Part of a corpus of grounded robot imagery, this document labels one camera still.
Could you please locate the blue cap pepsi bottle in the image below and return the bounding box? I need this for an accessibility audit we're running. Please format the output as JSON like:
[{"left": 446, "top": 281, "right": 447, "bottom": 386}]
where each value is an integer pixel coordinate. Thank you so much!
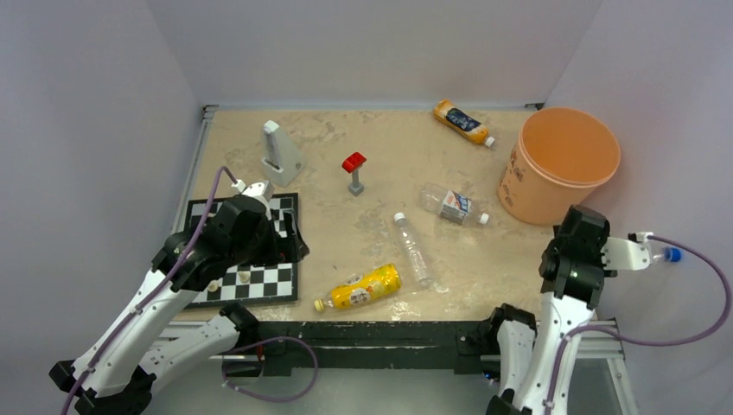
[{"left": 651, "top": 246, "right": 683, "bottom": 264}]

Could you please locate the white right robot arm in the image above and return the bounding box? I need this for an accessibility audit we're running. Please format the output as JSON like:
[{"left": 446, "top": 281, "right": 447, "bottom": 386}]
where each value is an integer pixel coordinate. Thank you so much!
[{"left": 485, "top": 205, "right": 652, "bottom": 414}]

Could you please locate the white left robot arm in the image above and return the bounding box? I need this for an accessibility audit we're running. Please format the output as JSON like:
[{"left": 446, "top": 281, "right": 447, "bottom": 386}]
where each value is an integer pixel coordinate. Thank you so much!
[{"left": 49, "top": 182, "right": 309, "bottom": 414}]

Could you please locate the orange plastic bin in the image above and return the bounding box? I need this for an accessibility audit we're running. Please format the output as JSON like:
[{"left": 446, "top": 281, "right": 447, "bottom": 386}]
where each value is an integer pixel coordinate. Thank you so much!
[{"left": 497, "top": 107, "right": 621, "bottom": 226}]

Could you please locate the black white chessboard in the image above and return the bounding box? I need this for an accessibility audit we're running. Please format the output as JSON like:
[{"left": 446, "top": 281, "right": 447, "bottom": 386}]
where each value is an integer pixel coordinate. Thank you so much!
[{"left": 187, "top": 193, "right": 299, "bottom": 310}]

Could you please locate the white metronome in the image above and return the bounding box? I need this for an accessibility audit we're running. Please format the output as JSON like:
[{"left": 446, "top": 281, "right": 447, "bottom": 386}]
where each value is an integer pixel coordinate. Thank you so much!
[{"left": 261, "top": 120, "right": 306, "bottom": 188}]

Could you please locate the yellow juice bottle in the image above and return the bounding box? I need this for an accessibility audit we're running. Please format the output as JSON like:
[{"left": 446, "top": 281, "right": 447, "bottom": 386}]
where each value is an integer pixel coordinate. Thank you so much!
[{"left": 314, "top": 264, "right": 402, "bottom": 312}]

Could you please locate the red grey toy stand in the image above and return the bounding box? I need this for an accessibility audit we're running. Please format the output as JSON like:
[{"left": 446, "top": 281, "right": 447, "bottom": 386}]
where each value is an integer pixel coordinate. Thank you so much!
[{"left": 341, "top": 152, "right": 366, "bottom": 196}]

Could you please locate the clear empty plastic bottle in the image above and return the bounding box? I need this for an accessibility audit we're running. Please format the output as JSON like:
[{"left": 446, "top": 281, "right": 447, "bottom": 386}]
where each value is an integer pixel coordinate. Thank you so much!
[{"left": 393, "top": 212, "right": 432, "bottom": 289}]

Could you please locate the clear bottle white label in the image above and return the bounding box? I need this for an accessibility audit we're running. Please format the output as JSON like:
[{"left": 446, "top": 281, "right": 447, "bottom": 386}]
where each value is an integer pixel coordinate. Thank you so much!
[{"left": 418, "top": 182, "right": 490, "bottom": 227}]

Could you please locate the orange bottle blue label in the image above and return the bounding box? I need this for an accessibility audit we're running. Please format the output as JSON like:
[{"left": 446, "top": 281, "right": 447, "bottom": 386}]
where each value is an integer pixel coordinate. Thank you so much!
[{"left": 432, "top": 99, "right": 495, "bottom": 148}]

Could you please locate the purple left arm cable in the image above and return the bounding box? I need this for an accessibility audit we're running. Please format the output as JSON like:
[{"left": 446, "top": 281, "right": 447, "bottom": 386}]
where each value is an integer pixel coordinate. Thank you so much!
[{"left": 60, "top": 166, "right": 245, "bottom": 415}]

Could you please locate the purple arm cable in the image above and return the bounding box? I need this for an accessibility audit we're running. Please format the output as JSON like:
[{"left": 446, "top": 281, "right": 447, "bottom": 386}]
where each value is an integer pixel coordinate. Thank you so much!
[
  {"left": 544, "top": 233, "right": 733, "bottom": 415},
  {"left": 60, "top": 166, "right": 245, "bottom": 415}
]

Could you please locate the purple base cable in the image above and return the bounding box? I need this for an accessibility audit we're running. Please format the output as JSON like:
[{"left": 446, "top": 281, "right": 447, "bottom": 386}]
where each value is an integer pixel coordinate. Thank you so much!
[{"left": 221, "top": 335, "right": 320, "bottom": 403}]

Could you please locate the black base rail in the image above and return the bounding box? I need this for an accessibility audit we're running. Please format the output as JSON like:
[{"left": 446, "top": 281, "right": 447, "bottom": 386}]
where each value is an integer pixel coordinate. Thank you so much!
[{"left": 238, "top": 320, "right": 501, "bottom": 379}]

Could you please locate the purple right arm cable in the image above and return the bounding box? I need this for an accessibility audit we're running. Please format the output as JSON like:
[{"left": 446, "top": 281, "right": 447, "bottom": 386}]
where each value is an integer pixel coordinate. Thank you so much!
[{"left": 544, "top": 233, "right": 733, "bottom": 415}]

